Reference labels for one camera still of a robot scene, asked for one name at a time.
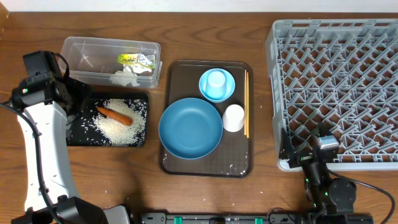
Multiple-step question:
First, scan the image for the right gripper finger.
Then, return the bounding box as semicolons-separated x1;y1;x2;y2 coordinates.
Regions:
318;123;333;137
279;128;295;157

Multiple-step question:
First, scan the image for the orange carrot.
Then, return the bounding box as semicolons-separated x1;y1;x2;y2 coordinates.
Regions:
96;107;133;126

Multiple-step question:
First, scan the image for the white paper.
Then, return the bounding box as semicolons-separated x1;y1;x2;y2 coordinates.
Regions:
109;70;141;87
123;65;152;77

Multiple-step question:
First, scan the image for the pile of white rice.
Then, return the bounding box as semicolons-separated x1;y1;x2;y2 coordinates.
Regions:
78;98;148;147

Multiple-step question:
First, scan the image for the white paper cup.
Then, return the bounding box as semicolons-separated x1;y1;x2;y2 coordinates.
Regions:
222;104;244;133

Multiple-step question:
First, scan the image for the green and silver wrapper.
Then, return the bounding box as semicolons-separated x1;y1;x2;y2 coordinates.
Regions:
116;53;156;69

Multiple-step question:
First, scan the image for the wooden chopstick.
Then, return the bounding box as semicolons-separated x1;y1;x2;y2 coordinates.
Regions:
244;70;248;138
247;71;249;139

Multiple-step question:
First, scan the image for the light blue plastic cup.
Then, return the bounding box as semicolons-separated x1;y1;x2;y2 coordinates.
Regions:
205;70;226;100

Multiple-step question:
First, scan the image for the large blue plate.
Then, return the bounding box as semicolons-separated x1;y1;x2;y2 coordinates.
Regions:
159;98;223;159

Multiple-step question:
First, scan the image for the small light blue bowl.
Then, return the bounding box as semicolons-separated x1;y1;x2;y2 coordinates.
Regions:
198;68;236;103

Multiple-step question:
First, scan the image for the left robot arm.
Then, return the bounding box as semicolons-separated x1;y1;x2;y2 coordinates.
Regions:
6;77;130;223

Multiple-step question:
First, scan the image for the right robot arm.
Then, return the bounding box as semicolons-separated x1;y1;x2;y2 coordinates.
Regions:
280;124;356;223

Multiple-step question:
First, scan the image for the grey dishwasher rack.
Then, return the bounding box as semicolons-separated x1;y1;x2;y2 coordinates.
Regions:
265;19;397;172

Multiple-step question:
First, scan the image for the black tray bin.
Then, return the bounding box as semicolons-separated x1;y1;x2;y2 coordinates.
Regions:
67;92;149;146

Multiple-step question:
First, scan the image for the clear plastic bin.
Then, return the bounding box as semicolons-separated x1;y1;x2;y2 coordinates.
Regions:
58;37;162;88

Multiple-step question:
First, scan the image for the dark brown serving tray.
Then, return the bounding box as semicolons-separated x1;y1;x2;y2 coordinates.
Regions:
159;60;254;178

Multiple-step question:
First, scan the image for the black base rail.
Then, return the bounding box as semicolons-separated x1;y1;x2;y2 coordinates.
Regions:
137;211;374;224

